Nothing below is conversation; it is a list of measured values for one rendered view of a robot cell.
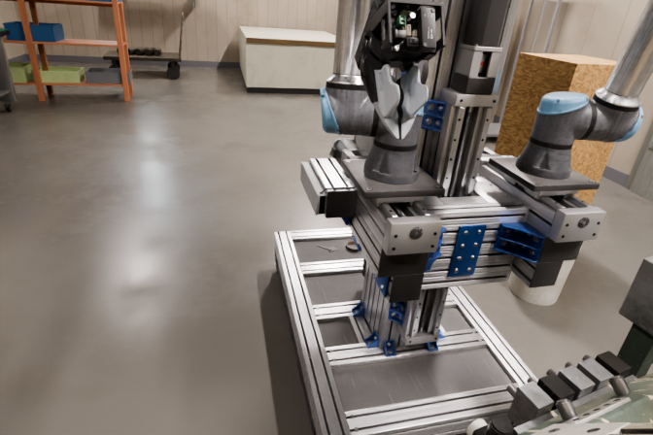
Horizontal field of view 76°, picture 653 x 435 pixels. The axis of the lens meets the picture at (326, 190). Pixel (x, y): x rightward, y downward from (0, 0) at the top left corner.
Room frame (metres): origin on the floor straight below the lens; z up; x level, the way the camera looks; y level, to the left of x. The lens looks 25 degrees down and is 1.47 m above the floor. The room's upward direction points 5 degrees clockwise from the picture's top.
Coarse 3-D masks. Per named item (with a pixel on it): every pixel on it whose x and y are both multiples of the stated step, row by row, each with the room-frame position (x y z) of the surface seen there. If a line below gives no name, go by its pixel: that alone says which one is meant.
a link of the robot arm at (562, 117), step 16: (544, 96) 1.21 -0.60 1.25; (560, 96) 1.18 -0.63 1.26; (576, 96) 1.17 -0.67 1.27; (544, 112) 1.17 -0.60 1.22; (560, 112) 1.14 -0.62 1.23; (576, 112) 1.14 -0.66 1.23; (592, 112) 1.15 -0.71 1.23; (544, 128) 1.16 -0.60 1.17; (560, 128) 1.14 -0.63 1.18; (576, 128) 1.14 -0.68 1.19; (592, 128) 1.14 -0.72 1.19; (560, 144) 1.14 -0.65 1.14
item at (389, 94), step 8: (376, 72) 0.54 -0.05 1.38; (384, 72) 0.54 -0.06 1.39; (376, 80) 0.54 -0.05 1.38; (384, 80) 0.53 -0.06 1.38; (392, 80) 0.52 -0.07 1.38; (384, 88) 0.53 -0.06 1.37; (392, 88) 0.51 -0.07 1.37; (384, 96) 0.53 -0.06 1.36; (392, 96) 0.51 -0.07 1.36; (376, 104) 0.53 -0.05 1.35; (384, 104) 0.53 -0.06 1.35; (392, 104) 0.50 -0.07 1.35; (384, 112) 0.52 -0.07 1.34; (392, 112) 0.51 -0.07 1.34; (384, 120) 0.52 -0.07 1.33; (392, 120) 0.52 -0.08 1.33; (392, 128) 0.52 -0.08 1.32
